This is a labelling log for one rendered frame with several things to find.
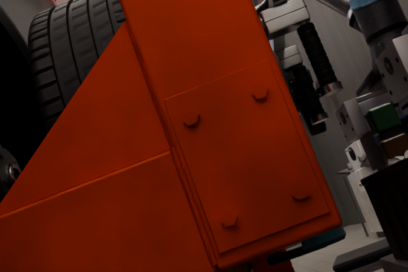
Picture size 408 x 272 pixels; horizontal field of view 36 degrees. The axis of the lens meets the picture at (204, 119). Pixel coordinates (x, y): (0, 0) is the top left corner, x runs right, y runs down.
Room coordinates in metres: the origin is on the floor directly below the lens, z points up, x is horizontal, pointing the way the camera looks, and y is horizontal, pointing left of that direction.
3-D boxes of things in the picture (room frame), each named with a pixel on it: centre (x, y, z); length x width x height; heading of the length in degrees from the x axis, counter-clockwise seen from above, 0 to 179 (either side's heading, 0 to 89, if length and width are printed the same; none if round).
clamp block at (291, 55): (1.57, -0.24, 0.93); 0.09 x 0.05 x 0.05; 88
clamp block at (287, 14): (1.23, -0.22, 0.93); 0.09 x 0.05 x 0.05; 88
